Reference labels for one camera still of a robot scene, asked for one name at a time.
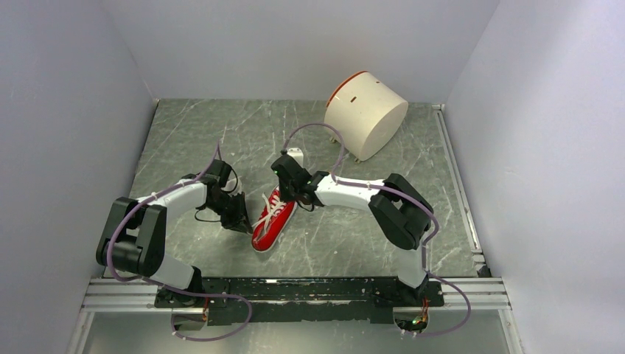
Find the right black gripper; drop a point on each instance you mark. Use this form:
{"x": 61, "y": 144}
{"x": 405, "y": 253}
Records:
{"x": 284, "y": 195}

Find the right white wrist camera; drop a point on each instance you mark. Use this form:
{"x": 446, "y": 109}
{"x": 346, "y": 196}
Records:
{"x": 297, "y": 154}

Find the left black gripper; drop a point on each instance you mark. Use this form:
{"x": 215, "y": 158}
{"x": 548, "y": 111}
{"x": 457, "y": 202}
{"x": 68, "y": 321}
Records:
{"x": 233, "y": 222}

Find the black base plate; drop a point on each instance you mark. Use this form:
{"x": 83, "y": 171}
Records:
{"x": 313, "y": 299}

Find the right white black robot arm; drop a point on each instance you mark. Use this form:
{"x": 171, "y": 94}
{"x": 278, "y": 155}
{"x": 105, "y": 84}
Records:
{"x": 400, "y": 211}

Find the red canvas sneaker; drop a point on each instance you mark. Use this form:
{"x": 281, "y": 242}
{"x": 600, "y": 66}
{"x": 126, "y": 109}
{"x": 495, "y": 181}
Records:
{"x": 265, "y": 242}

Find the white cylindrical container orange rim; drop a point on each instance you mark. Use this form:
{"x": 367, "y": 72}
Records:
{"x": 365, "y": 114}

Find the aluminium frame rail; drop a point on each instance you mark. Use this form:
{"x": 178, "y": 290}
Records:
{"x": 335, "y": 242}

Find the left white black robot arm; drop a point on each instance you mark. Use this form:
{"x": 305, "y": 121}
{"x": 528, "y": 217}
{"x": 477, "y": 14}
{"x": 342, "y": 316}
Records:
{"x": 134, "y": 236}

